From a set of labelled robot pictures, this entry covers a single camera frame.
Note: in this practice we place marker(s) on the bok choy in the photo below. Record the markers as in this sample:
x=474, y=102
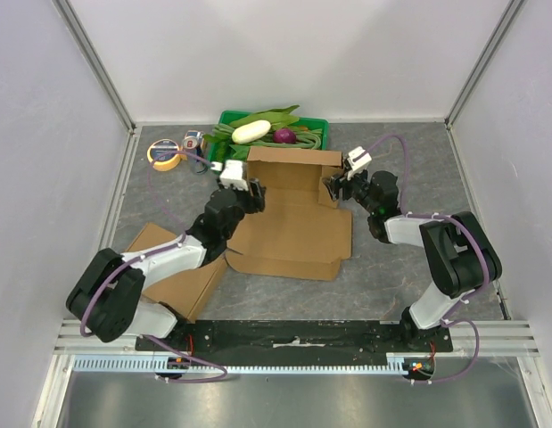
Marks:
x=239, y=152

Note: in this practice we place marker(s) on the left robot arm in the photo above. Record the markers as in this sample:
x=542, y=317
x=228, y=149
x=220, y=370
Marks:
x=108, y=297

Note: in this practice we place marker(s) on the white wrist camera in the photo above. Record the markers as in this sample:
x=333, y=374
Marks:
x=232, y=174
x=355, y=161

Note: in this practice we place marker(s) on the leafy green vegetable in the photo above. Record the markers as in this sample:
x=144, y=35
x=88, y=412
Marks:
x=278, y=118

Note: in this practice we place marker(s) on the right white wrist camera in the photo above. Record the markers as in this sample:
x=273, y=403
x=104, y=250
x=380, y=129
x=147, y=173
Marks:
x=355, y=161

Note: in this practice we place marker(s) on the purple onion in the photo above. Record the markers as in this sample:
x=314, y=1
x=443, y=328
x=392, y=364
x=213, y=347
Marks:
x=284, y=136

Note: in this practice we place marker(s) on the white eggplant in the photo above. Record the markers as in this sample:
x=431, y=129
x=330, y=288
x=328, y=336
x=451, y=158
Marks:
x=251, y=132

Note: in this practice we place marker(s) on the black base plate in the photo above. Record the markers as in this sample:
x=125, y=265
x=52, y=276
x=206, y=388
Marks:
x=206, y=338

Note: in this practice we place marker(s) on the yellow tape roll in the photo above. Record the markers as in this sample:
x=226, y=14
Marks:
x=164, y=154

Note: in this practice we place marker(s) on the red and blue drink can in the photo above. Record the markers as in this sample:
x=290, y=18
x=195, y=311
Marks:
x=193, y=146

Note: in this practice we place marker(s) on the slotted cable duct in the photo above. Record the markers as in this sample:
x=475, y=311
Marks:
x=171, y=365

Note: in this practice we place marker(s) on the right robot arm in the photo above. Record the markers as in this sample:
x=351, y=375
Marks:
x=460, y=257

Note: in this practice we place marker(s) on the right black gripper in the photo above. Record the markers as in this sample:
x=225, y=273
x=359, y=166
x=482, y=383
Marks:
x=340, y=186

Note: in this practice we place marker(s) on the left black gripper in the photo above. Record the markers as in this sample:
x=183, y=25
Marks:
x=256, y=203

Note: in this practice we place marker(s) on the spare cardboard box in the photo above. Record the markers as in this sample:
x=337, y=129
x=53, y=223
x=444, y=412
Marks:
x=302, y=233

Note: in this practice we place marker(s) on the green long beans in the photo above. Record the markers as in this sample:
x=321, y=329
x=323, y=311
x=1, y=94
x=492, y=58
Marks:
x=306, y=139

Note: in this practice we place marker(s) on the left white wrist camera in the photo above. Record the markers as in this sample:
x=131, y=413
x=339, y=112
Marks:
x=232, y=174

